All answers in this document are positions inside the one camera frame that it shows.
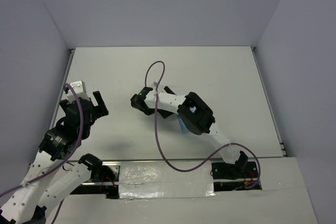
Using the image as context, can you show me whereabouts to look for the blue plastic box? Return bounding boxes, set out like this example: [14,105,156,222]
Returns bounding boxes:
[177,115,189,134]

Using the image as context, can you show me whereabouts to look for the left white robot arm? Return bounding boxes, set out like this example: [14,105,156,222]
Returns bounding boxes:
[1,91,115,223]

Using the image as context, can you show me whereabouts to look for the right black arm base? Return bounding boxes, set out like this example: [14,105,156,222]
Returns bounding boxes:
[210,151,261,192]

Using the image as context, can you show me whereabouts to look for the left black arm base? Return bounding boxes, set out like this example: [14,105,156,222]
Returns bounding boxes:
[70,164,120,199]

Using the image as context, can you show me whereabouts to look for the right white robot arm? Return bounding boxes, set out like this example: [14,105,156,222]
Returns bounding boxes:
[130,86,248,170]

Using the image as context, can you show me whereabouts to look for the silver foil tape sheet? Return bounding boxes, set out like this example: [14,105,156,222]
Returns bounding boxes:
[119,161,215,199]

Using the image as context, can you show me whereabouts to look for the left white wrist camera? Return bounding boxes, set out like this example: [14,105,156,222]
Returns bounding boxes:
[67,80,89,103]

